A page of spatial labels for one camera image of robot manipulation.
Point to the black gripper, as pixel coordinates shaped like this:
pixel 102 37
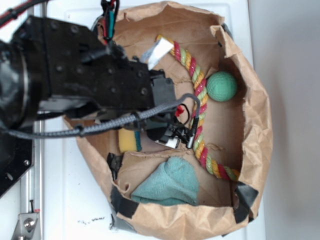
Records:
pixel 163 89

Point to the yellow green sponge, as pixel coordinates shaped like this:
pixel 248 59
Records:
pixel 129 140

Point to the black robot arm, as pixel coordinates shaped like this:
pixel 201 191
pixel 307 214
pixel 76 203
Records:
pixel 60 67

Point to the crumpled red paper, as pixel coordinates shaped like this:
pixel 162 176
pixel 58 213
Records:
pixel 179 111

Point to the white label tag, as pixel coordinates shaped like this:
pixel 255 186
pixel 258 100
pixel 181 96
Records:
pixel 153 55

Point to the green rubber ball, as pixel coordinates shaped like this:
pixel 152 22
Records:
pixel 221 86

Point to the brown paper bag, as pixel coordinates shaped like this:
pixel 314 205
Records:
pixel 238 132

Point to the teal cloth towel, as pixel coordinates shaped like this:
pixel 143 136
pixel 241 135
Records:
pixel 174 182

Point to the multicolour rope toy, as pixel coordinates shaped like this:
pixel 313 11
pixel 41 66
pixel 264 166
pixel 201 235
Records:
pixel 199 82

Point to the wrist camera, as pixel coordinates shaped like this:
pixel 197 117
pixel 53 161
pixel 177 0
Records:
pixel 170 132

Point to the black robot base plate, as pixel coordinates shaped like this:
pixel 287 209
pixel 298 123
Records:
pixel 16 157

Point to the aluminium rail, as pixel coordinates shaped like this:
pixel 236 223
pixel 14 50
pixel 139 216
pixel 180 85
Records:
pixel 32 188

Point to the metal corner bracket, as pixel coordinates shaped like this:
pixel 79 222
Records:
pixel 27 227

